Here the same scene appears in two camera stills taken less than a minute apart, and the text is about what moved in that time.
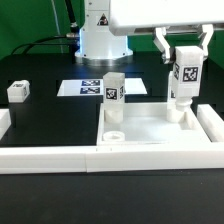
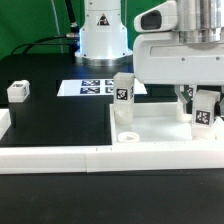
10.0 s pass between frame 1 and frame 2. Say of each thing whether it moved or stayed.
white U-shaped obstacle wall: stayed
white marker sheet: stayed
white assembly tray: moved
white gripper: moved
